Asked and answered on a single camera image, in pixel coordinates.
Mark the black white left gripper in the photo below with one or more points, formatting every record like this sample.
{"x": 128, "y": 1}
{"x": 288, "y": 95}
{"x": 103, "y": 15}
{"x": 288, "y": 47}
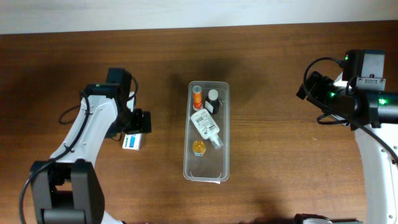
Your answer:
{"x": 145, "y": 122}

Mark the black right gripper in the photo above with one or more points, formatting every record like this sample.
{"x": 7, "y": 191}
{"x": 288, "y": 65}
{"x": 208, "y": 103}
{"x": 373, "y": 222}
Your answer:
{"x": 305, "y": 90}

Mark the white Panadol box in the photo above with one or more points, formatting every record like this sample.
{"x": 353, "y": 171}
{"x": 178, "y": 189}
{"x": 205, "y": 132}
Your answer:
{"x": 132, "y": 142}

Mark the small jar gold lid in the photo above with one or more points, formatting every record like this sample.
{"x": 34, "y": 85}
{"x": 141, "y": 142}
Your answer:
{"x": 199, "y": 148}

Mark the orange tablet tube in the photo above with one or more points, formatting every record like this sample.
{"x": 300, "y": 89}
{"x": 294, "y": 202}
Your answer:
{"x": 197, "y": 98}

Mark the white squeeze bottle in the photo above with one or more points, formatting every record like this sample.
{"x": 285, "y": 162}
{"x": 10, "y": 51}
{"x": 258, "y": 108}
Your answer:
{"x": 207, "y": 127}

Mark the dark bottle white cap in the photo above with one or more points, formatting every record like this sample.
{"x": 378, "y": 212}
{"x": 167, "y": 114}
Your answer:
{"x": 212, "y": 103}

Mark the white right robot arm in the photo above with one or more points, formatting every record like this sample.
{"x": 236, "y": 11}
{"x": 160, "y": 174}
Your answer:
{"x": 372, "y": 116}

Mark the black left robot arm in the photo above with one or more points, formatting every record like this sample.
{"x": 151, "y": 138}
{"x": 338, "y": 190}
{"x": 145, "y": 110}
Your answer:
{"x": 65, "y": 188}

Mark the clear plastic container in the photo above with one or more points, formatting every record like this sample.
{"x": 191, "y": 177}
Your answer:
{"x": 213, "y": 166}

